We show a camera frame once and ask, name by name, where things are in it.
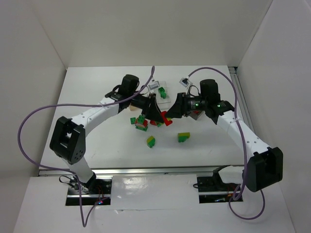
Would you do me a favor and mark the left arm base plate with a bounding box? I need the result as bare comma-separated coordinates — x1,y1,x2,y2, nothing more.
59,175,112,206

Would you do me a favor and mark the orange transparent container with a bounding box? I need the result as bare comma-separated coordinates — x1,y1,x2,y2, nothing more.
129,105,137,111

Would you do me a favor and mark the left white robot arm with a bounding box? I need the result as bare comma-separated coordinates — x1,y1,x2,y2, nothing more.
50,75,163,190

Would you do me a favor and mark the aluminium side rail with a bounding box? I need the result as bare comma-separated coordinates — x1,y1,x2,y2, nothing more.
228,67,251,126

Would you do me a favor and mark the grey transparent container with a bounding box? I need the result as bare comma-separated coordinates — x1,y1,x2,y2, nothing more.
190,111,204,120

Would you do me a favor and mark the aluminium front rail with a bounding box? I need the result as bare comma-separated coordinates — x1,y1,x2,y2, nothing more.
37,165,246,177

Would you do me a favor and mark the clear transparent container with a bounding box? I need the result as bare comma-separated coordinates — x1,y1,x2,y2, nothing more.
148,81,171,110

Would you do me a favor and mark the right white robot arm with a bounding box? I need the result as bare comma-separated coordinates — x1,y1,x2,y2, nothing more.
165,79,283,192

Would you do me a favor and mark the yellow green red lego stack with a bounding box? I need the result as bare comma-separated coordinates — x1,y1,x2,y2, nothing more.
177,132,190,143

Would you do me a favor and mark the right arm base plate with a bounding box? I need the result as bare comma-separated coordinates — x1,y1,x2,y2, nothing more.
192,166,238,204

